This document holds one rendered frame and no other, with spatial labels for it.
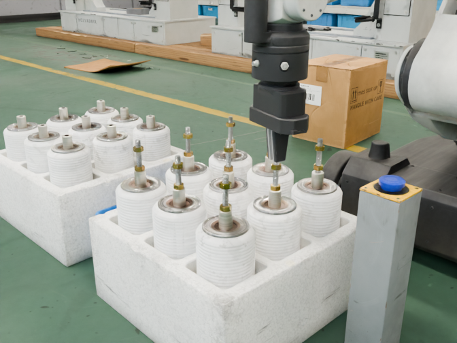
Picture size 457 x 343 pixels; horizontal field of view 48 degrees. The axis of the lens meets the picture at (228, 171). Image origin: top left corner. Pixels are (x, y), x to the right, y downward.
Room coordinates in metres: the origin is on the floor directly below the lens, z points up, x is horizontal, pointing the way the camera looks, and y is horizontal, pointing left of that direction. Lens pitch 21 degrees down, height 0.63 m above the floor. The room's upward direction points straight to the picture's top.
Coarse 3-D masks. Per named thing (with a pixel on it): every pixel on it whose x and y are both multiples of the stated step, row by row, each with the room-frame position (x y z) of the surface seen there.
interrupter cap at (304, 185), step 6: (300, 180) 0.91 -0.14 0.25; (306, 180) 0.91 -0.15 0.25; (324, 180) 0.91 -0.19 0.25; (330, 180) 0.91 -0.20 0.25; (300, 186) 0.88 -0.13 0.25; (306, 186) 0.89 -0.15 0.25; (324, 186) 0.89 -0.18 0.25; (330, 186) 0.88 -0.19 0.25; (336, 186) 0.88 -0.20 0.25; (306, 192) 0.86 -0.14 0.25; (312, 192) 0.86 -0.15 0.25; (318, 192) 0.86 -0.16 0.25; (324, 192) 0.86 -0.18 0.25; (330, 192) 0.86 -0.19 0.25
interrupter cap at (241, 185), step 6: (216, 180) 0.91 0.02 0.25; (240, 180) 0.91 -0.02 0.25; (210, 186) 0.88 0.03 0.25; (216, 186) 0.88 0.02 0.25; (234, 186) 0.89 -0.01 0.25; (240, 186) 0.88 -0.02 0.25; (246, 186) 0.88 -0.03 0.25; (216, 192) 0.86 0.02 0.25; (228, 192) 0.86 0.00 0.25; (234, 192) 0.86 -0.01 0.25; (240, 192) 0.86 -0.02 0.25
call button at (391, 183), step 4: (384, 176) 0.75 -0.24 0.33; (388, 176) 0.75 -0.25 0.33; (392, 176) 0.75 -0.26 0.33; (396, 176) 0.75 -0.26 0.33; (380, 180) 0.73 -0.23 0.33; (384, 180) 0.73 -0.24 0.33; (388, 180) 0.73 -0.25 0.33; (392, 180) 0.73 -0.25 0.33; (396, 180) 0.73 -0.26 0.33; (400, 180) 0.73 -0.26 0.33; (404, 180) 0.73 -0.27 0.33; (380, 184) 0.73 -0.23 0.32; (384, 184) 0.72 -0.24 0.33; (388, 184) 0.72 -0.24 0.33; (392, 184) 0.72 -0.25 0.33; (396, 184) 0.72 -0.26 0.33; (400, 184) 0.72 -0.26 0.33; (404, 184) 0.72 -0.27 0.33; (384, 188) 0.73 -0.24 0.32; (388, 188) 0.72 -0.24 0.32; (392, 188) 0.72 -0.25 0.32; (396, 188) 0.72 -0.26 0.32; (400, 188) 0.72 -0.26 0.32
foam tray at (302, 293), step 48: (96, 240) 0.88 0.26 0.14; (144, 240) 0.82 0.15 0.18; (336, 240) 0.81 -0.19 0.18; (144, 288) 0.77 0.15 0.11; (192, 288) 0.67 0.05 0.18; (240, 288) 0.66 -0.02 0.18; (288, 288) 0.72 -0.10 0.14; (336, 288) 0.82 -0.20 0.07; (192, 336) 0.67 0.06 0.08; (240, 336) 0.64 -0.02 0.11; (288, 336) 0.73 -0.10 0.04
